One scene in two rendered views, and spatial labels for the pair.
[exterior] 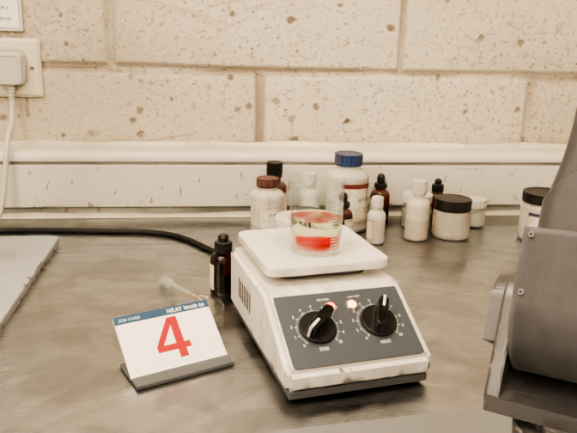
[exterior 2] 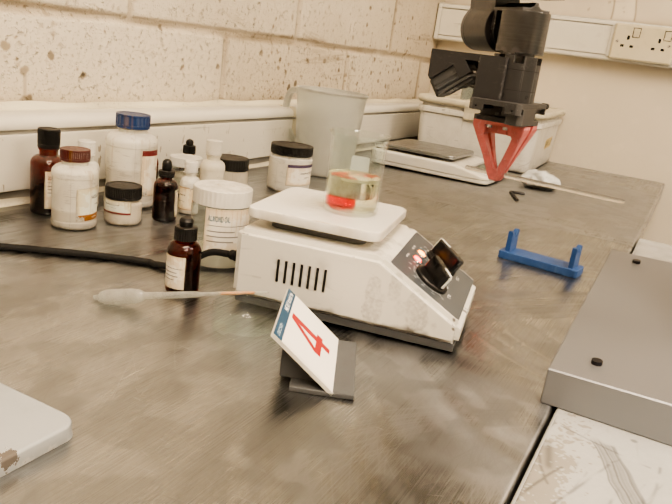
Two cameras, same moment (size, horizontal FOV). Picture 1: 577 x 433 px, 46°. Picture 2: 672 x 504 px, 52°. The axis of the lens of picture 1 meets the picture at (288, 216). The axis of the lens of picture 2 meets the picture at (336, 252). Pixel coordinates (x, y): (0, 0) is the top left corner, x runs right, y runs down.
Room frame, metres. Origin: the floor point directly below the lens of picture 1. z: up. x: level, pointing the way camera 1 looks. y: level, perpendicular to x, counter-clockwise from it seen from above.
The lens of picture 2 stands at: (0.29, 0.49, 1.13)
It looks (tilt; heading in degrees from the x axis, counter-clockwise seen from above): 16 degrees down; 303
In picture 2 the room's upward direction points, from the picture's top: 8 degrees clockwise
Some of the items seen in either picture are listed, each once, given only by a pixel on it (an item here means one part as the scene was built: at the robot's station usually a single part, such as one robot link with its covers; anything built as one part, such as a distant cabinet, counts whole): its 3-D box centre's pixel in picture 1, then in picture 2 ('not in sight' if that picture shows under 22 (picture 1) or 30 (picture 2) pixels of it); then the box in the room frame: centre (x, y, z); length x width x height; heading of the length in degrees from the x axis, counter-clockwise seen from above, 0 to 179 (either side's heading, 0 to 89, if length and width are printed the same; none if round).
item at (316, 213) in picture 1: (314, 213); (356, 171); (0.61, -0.02, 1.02); 0.06 x 0.05 x 0.08; 143
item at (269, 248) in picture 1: (309, 248); (331, 211); (0.63, -0.02, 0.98); 0.12 x 0.12 x 0.01; 18
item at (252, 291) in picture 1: (317, 299); (352, 262); (0.61, -0.03, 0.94); 0.22 x 0.13 x 0.08; 18
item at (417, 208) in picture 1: (417, 210); (212, 172); (0.94, -0.18, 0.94); 0.03 x 0.03 x 0.09
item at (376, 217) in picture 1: (376, 219); (189, 187); (0.91, -0.12, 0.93); 0.03 x 0.03 x 0.07
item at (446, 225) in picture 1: (451, 216); (228, 177); (0.96, -0.24, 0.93); 0.05 x 0.05 x 0.06
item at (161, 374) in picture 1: (173, 341); (317, 340); (0.55, 0.10, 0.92); 0.09 x 0.06 x 0.04; 122
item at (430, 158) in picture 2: not in sight; (441, 160); (0.93, -0.87, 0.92); 0.26 x 0.19 x 0.05; 8
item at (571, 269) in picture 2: not in sight; (542, 251); (0.53, -0.35, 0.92); 0.10 x 0.03 x 0.04; 2
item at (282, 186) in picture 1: (274, 193); (48, 170); (0.99, 0.02, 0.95); 0.04 x 0.04 x 0.10
